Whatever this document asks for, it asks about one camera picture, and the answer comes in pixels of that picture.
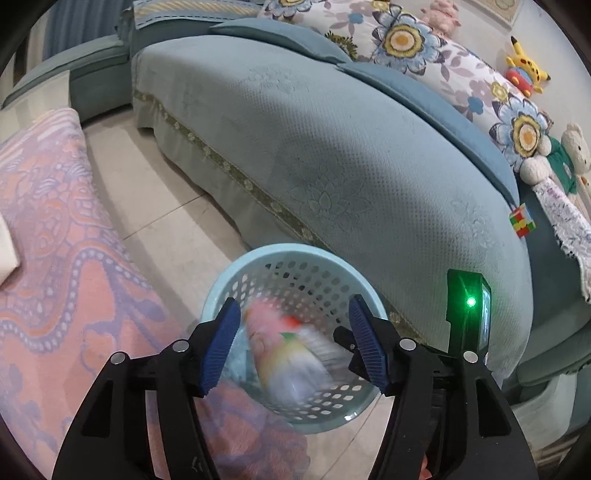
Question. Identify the blue-grey curtain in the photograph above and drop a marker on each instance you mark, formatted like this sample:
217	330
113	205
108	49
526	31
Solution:
83	18

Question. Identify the colourful puzzle cube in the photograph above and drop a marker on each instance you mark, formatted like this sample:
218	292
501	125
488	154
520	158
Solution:
522	220

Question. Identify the floral sofa cushion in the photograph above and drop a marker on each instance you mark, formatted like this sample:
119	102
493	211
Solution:
323	18
461	78

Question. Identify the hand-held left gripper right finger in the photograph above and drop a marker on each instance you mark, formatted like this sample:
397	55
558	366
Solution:
367	346

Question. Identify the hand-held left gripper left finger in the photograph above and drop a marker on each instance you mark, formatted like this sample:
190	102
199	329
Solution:
221	346

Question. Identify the yellow mouse plush toy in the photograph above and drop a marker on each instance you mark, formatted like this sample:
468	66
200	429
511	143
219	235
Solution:
524	62

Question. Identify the pink patterned blanket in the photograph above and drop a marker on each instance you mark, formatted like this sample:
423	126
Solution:
69	277

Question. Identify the white folded cloth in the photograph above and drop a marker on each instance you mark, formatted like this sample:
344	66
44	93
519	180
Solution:
8	249

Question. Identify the white teddy bear plush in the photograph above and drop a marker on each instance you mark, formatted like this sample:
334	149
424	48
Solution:
577	147

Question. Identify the light blue plastic basket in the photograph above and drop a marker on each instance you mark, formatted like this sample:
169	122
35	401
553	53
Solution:
295	277

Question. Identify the framed wall picture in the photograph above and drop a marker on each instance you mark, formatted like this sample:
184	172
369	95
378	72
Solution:
501	8

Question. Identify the pink label plastic bottle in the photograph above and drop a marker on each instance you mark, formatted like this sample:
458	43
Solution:
277	350

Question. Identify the floral lace cloth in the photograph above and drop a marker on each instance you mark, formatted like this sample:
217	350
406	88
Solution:
563	217

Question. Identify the teal fabric sofa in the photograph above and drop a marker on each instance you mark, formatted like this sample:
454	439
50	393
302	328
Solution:
92	69

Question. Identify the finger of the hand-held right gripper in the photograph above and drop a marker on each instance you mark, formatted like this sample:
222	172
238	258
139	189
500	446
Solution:
344	339

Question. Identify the pink plush toy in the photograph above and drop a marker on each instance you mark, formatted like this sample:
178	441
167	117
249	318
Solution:
441	14

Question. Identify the grey-green embossed sofa cover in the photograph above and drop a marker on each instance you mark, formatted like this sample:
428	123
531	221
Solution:
323	161

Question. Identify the beige coffee table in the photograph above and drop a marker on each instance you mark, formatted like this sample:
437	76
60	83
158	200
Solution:
37	101

